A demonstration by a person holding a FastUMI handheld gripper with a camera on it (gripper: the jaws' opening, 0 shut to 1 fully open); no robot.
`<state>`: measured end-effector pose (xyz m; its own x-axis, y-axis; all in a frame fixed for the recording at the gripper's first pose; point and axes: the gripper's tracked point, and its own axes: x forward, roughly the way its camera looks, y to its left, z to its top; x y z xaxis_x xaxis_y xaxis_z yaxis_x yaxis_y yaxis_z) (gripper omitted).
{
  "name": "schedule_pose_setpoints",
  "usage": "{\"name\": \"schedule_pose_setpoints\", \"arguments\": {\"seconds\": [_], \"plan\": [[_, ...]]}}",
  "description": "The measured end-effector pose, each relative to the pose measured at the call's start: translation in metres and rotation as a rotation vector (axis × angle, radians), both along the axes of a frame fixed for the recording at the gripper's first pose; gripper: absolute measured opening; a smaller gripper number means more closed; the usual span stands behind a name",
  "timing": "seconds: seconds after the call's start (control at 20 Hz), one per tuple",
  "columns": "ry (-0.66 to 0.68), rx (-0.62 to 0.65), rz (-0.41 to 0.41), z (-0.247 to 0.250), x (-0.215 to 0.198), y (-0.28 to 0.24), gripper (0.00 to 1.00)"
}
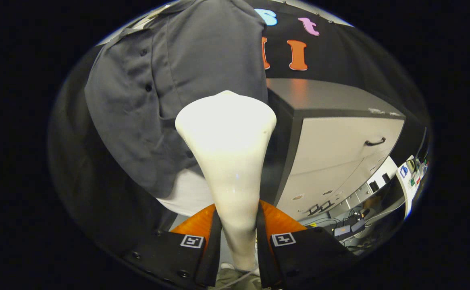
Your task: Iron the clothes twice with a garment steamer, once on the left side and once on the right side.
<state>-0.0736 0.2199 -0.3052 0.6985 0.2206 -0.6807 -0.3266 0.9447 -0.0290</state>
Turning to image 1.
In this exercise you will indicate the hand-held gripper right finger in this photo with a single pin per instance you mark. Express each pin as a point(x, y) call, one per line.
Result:
point(311, 253)

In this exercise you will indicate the grey cabinet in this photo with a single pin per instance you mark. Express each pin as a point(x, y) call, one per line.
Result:
point(331, 137)

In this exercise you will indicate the white desk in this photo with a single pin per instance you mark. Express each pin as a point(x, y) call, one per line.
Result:
point(408, 195)

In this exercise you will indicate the white mannequin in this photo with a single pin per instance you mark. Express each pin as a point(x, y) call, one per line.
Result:
point(186, 197)

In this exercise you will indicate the grey button shirt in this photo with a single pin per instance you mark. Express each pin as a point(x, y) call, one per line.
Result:
point(202, 52)

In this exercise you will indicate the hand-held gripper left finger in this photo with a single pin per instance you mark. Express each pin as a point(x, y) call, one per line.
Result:
point(166, 253)

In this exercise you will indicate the grey box device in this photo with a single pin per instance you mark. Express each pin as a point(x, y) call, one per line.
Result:
point(342, 231)

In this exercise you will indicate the small blue item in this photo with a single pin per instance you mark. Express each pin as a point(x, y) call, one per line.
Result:
point(404, 171)

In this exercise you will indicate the person's olive trousers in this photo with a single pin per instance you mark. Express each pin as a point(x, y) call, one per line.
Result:
point(231, 280)

